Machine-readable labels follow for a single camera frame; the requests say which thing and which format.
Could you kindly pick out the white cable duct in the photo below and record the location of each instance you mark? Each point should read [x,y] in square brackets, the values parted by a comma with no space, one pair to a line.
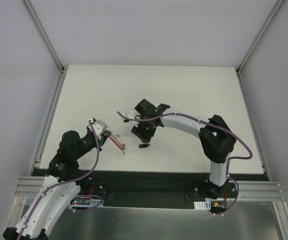
[202,205]
[84,202]

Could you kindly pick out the left aluminium frame post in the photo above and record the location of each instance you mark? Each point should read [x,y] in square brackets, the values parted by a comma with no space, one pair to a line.
[43,34]

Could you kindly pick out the black-headed key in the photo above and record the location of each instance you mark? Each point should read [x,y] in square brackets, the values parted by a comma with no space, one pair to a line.
[144,145]

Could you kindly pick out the right aluminium frame post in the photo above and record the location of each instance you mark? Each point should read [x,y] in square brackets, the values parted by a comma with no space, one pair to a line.
[260,34]

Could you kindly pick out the aluminium rail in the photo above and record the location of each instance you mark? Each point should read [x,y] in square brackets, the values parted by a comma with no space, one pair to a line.
[260,191]

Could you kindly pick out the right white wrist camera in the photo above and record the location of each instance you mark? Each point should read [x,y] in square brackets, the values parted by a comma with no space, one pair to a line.
[131,114]

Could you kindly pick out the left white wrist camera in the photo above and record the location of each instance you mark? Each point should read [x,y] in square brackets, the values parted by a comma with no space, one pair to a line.
[98,127]

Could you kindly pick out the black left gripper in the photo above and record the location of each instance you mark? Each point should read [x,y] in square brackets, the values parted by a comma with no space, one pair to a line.
[103,139]

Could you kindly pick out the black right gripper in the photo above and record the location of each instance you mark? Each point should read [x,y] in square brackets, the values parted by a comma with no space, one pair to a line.
[142,134]

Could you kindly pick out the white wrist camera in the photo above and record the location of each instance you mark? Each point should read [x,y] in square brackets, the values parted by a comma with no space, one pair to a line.
[131,114]
[98,127]

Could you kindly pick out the red-handled metal key organizer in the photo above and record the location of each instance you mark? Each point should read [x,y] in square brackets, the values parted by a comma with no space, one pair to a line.
[116,139]

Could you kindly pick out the aluminium frame post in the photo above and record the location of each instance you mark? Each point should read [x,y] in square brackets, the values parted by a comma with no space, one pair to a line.
[43,34]
[260,34]

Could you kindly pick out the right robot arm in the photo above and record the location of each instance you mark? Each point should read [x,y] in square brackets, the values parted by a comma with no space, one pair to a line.
[217,144]

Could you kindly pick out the left white cable duct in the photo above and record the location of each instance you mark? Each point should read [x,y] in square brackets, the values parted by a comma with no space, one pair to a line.
[84,202]

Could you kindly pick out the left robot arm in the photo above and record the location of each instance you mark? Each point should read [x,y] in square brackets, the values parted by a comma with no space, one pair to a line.
[62,182]

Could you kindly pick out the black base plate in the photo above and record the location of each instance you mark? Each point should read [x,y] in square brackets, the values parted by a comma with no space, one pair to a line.
[157,190]

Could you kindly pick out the right white cable duct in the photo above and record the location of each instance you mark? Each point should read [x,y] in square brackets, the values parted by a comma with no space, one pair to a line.
[202,205]

